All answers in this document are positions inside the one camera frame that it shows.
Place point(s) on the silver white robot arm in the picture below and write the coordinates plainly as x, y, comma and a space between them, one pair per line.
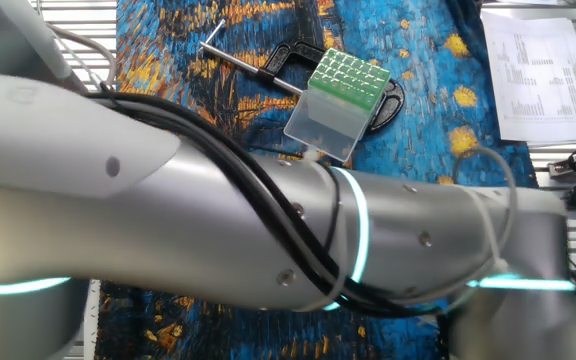
168, 225

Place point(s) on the translucent tip box green rack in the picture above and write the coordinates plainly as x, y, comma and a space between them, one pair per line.
335, 107

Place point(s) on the black C-clamp steel screw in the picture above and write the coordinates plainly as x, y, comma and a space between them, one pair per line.
393, 100

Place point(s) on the starry night painting cloth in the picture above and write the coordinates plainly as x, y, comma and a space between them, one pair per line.
418, 125

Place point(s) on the white perforated plate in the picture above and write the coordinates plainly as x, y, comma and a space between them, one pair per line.
90, 320

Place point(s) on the printed white paper sheet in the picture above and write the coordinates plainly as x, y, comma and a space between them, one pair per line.
533, 80

